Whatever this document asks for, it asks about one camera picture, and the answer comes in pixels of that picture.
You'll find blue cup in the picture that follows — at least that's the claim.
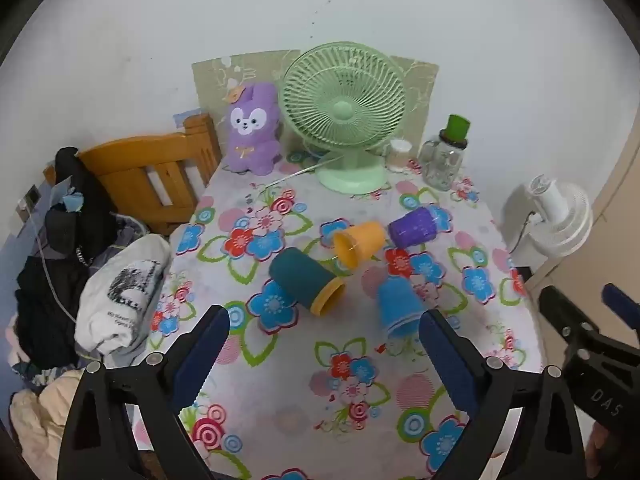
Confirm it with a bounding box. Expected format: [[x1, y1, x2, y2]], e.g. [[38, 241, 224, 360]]
[[376, 280, 422, 340]]

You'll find wooden bed headboard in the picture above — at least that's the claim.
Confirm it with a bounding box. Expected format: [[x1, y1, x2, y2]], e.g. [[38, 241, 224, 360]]
[[42, 114, 223, 237]]

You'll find wall socket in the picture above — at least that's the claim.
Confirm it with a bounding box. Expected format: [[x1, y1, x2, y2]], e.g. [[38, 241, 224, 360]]
[[17, 185, 42, 222]]

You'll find thin white charging cable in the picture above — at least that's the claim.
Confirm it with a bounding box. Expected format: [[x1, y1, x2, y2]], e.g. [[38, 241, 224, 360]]
[[29, 210, 78, 323]]

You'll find glass jar with green lid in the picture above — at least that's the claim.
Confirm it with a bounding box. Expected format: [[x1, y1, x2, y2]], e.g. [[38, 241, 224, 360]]
[[419, 114, 472, 192]]

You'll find purple plush toy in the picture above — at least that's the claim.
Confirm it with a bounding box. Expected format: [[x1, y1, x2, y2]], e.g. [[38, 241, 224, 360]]
[[220, 82, 284, 177]]

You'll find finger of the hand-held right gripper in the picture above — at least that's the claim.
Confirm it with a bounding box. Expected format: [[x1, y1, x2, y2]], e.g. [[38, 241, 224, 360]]
[[601, 283, 640, 356], [537, 285, 598, 348]]

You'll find green desk fan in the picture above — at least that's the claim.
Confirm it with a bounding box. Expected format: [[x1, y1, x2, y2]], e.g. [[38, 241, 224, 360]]
[[277, 42, 407, 195]]

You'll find white clip fan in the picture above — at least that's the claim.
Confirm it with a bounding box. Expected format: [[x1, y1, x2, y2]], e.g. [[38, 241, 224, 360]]
[[502, 174, 594, 262]]

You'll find pile of dark clothes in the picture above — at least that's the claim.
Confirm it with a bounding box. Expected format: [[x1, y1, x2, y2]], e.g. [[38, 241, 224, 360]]
[[14, 147, 151, 378]]

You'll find floral tablecloth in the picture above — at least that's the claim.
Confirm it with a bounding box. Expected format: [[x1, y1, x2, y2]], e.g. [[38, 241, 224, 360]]
[[145, 160, 547, 480]]

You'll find purple cup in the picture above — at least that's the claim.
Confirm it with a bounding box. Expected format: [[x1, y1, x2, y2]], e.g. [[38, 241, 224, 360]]
[[387, 206, 439, 250]]

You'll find white fan cable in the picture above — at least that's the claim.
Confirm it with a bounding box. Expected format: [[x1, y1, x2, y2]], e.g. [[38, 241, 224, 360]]
[[249, 162, 322, 197]]

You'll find teal cup with orange rim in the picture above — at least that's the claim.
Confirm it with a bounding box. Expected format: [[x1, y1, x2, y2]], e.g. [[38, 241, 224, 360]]
[[268, 247, 347, 317]]

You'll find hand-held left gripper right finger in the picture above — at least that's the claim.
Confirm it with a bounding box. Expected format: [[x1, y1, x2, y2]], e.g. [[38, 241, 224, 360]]
[[418, 308, 587, 480]]

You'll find small white cup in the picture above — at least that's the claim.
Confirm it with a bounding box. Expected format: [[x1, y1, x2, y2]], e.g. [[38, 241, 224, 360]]
[[385, 138, 415, 173]]

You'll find white printed bag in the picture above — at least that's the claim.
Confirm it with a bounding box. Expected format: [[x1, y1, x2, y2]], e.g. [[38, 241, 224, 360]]
[[75, 234, 172, 362]]

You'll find beige cloth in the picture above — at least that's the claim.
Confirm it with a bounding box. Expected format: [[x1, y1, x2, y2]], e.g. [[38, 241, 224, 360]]
[[9, 367, 87, 480]]

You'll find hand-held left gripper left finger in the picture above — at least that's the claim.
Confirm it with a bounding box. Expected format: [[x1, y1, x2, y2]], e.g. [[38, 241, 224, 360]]
[[56, 304, 232, 480]]

